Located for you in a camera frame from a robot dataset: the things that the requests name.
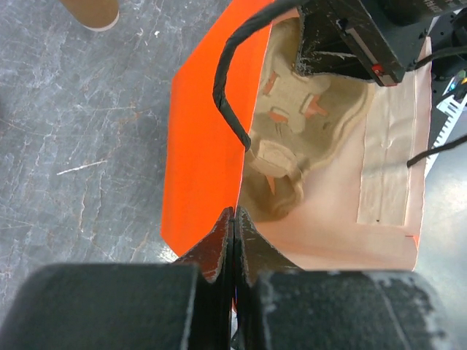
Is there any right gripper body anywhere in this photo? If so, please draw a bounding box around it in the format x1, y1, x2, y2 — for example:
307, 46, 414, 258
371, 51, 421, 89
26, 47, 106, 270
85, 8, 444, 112
328, 1, 460, 86

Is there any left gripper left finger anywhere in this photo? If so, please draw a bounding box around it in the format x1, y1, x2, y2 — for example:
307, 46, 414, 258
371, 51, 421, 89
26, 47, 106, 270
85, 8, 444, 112
1, 208, 234, 349

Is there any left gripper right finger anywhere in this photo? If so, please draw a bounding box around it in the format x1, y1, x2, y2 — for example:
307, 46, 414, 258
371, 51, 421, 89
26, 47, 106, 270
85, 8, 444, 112
235, 208, 458, 349

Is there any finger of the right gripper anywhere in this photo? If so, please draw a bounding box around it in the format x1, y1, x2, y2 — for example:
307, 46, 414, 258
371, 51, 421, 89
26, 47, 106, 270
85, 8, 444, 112
295, 3, 374, 82

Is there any cardboard cup carrier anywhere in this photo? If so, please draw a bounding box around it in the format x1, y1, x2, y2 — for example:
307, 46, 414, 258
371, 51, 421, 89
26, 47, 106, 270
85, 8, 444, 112
239, 17, 375, 222

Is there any orange paper bag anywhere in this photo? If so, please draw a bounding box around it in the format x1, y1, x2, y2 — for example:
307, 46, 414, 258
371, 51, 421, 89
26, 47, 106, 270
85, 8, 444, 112
161, 1, 431, 270

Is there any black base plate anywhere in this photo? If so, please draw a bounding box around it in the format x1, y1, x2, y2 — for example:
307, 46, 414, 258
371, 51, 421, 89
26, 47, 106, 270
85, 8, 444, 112
426, 10, 467, 154

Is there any aluminium cable duct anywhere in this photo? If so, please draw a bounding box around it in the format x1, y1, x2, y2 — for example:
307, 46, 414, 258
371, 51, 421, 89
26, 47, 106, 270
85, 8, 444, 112
430, 94, 467, 158

